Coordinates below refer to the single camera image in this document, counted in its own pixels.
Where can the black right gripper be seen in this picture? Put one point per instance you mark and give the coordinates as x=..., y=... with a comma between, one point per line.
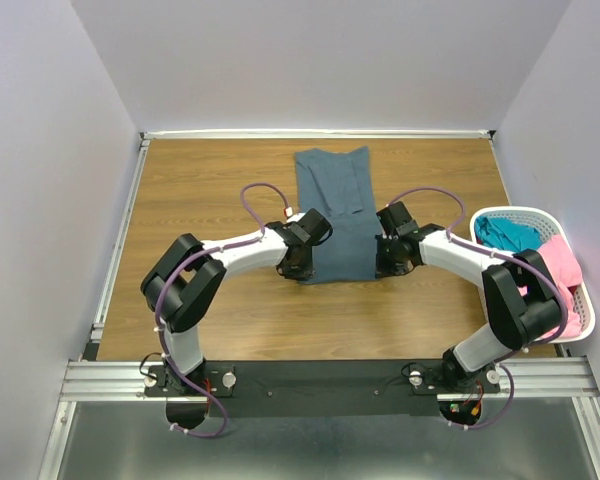
x=383, y=269

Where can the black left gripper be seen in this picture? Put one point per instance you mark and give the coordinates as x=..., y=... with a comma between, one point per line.
x=305, y=273

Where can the grey-blue t-shirt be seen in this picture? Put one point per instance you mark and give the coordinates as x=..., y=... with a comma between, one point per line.
x=338, y=185

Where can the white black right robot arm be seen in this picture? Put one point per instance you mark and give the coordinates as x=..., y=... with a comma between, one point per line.
x=523, y=303

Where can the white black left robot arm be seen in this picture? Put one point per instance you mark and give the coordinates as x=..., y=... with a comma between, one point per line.
x=182, y=285

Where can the teal t-shirt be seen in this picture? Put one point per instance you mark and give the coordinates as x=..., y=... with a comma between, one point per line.
x=504, y=234

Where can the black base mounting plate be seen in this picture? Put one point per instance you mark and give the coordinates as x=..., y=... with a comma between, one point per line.
x=276, y=389

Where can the pink t-shirt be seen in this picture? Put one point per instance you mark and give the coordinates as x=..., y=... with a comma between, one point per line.
x=564, y=269

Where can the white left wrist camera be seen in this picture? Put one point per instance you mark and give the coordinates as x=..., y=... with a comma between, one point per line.
x=292, y=215

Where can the aluminium front rail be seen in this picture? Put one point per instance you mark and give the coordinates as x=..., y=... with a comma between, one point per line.
x=524, y=378

